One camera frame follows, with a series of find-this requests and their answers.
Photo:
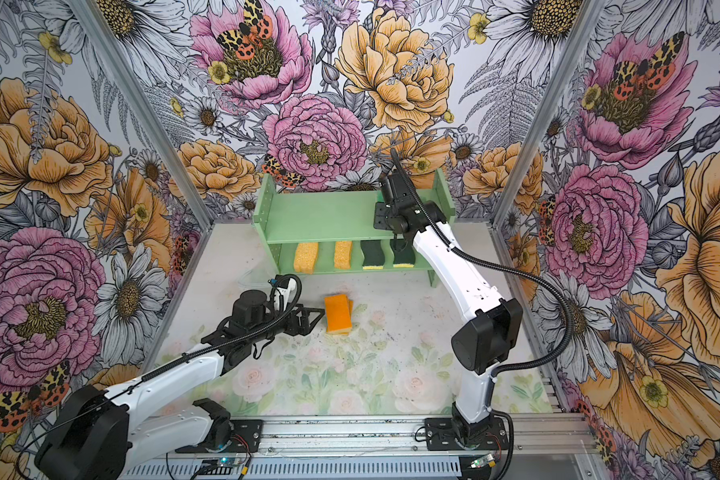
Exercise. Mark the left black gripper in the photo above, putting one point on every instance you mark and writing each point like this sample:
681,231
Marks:
304,328

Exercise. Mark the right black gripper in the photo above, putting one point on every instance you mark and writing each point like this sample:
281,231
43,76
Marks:
380,215

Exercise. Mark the orange scrub sponge top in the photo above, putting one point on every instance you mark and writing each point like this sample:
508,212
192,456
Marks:
338,321

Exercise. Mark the dark green scrub sponge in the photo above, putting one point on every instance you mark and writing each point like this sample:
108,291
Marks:
373,255
404,255

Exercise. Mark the yellow cellulose sponge front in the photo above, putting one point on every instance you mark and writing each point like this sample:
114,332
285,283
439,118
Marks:
343,255

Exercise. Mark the yellow cellulose sponge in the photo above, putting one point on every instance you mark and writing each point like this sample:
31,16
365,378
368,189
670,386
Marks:
343,255
305,257

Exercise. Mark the yellow cellulose sponge back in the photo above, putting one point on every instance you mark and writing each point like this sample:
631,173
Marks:
305,257

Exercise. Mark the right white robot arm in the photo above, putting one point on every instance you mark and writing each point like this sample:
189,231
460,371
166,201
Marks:
490,323

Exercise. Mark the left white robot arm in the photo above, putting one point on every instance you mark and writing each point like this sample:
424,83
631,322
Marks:
102,433

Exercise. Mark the light green wooden shelf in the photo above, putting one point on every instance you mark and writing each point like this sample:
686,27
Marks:
283,220

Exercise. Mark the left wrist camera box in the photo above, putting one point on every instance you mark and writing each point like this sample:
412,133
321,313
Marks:
282,289

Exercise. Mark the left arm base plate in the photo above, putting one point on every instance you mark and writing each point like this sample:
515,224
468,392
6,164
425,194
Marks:
235,436

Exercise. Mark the white slotted cable duct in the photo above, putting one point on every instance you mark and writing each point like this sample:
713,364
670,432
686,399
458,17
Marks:
433,467

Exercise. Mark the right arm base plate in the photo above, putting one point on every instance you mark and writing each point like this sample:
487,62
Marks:
455,434

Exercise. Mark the aluminium front rail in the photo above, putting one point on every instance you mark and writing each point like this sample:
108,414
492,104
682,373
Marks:
309,437

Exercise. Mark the right aluminium corner post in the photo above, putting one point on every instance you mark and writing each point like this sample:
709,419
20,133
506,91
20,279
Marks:
574,49

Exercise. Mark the aluminium corner post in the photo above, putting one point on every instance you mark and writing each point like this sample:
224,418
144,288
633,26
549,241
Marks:
574,49
105,44

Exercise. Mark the left aluminium corner post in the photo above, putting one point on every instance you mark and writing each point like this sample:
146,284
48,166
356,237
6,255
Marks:
105,44

